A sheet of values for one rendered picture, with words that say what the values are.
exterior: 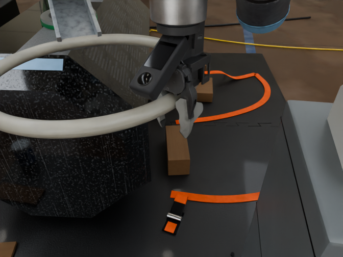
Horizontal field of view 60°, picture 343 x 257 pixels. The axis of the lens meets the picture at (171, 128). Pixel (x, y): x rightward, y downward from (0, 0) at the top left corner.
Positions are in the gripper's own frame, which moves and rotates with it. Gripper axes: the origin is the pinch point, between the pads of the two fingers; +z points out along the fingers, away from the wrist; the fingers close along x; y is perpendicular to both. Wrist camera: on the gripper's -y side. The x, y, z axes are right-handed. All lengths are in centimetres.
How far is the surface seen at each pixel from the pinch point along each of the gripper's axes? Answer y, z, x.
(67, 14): 18, -10, 57
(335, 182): 11.6, 5.8, -28.7
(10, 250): -23, 84, 73
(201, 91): 129, 70, 78
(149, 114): -6.3, -6.5, -0.5
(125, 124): -10.6, -6.2, 1.0
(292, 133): 22.9, 6.6, -16.6
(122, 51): 44, 11, 63
